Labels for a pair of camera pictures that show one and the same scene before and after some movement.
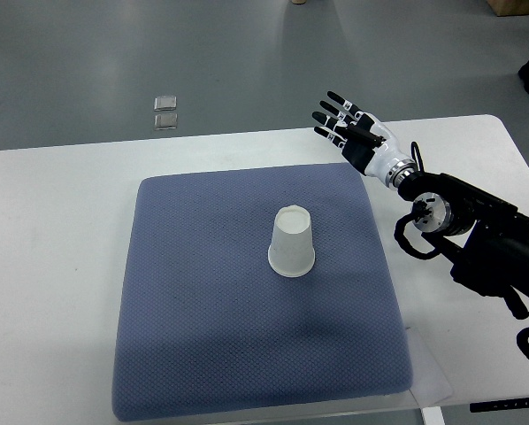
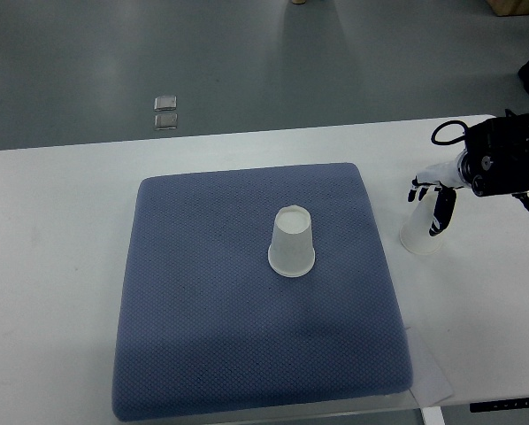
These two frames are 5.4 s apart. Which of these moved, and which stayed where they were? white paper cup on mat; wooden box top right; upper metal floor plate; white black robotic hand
Moved: white black robotic hand
Stayed: upper metal floor plate; white paper cup on mat; wooden box top right
